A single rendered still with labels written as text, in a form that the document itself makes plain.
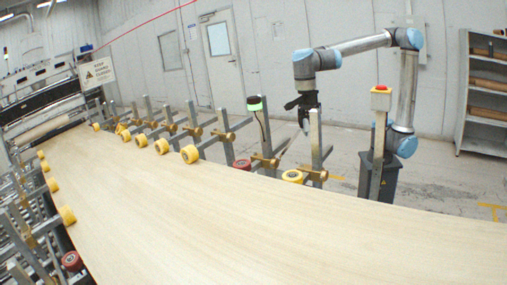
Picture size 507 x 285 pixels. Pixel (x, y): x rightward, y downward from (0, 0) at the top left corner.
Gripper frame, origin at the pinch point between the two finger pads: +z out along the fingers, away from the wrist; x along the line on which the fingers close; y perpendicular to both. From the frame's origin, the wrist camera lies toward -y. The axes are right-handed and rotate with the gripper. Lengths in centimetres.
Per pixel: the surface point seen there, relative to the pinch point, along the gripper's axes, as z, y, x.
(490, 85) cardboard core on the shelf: 4, 150, 213
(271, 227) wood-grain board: 8, 13, -50
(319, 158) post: 5.7, 11.0, -9.6
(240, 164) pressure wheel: 7.7, -19.4, -23.6
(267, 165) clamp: 14.1, -14.7, -10.6
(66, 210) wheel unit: 1, -52, -94
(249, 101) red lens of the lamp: -18.3, -15.6, -15.9
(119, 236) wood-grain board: 8, -27, -82
